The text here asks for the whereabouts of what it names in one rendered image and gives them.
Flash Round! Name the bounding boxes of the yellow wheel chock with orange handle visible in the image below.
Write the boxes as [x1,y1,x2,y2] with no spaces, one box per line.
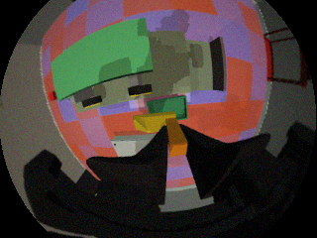
[132,111,187,156]

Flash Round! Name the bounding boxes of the green wheeled trolley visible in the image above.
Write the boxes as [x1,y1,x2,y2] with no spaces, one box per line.
[52,19,154,107]

